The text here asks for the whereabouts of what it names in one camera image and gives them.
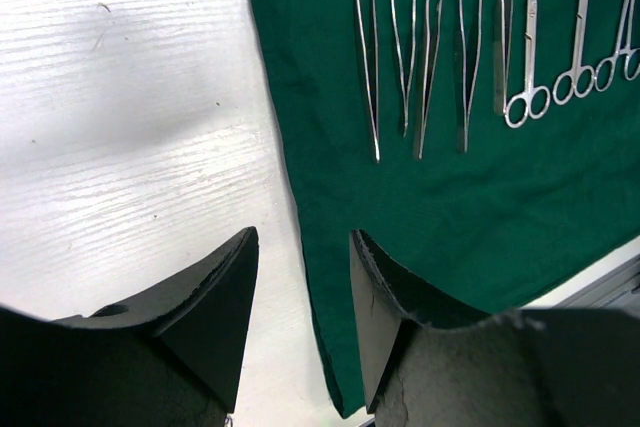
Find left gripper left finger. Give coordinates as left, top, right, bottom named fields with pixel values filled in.
left=1, top=227, right=259, bottom=426

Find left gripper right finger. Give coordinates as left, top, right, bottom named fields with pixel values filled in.
left=350, top=230, right=639, bottom=426

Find dark green surgical cloth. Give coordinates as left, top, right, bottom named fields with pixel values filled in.
left=251, top=0, right=639, bottom=418

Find thin short steel tweezers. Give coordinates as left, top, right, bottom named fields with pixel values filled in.
left=390, top=0, right=417, bottom=137

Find steel surgical scissors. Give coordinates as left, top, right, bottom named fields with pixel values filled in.
left=504, top=0, right=551, bottom=129

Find curved tip steel tweezers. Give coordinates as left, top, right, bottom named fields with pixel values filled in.
left=413, top=0, right=444, bottom=160

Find steel forceps clamp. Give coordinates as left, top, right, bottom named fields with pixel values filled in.
left=593, top=0, right=639, bottom=92

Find front aluminium frame rail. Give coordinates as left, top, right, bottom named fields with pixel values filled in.
left=557, top=256, right=639, bottom=316

